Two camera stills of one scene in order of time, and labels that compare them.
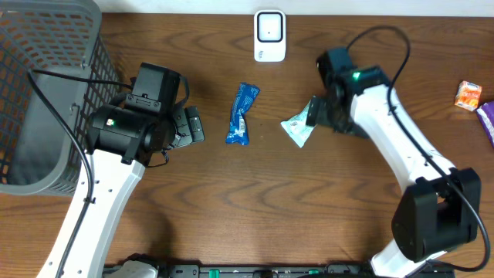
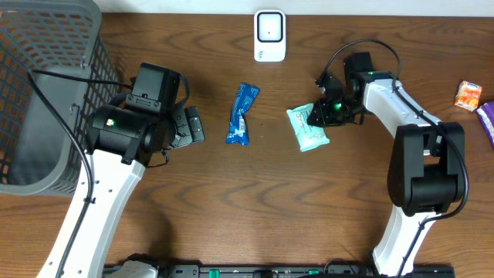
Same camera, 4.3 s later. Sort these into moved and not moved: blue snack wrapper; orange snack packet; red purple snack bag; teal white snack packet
Moved: teal white snack packet
Not moved: blue snack wrapper; red purple snack bag; orange snack packet
